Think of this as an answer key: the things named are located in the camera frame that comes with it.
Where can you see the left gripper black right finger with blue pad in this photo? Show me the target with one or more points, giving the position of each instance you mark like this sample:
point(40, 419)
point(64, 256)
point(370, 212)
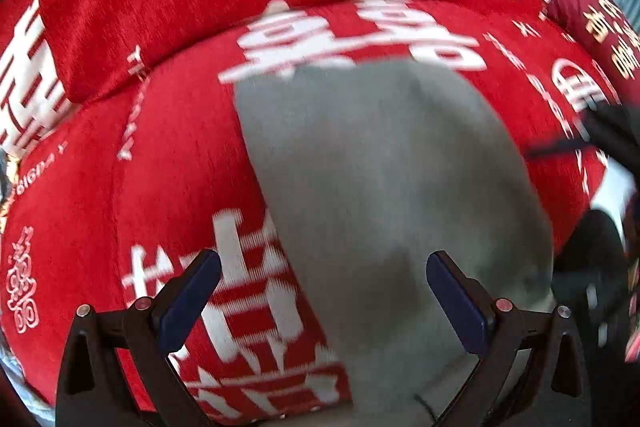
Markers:
point(531, 368)

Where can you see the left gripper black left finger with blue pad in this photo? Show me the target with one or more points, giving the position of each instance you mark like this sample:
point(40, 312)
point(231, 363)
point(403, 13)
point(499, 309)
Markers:
point(92, 387)

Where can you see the grey knit sweater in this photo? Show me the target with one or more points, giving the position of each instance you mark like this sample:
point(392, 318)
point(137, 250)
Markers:
point(368, 170)

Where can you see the black trouser leg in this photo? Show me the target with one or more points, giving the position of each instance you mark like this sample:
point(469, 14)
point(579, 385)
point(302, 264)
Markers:
point(590, 273)

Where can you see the dark red pillow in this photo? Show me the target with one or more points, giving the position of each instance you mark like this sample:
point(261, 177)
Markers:
point(602, 30)

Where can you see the red sofa seat cushion cover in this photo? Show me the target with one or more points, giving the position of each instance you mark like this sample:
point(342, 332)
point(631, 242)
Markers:
point(120, 198)

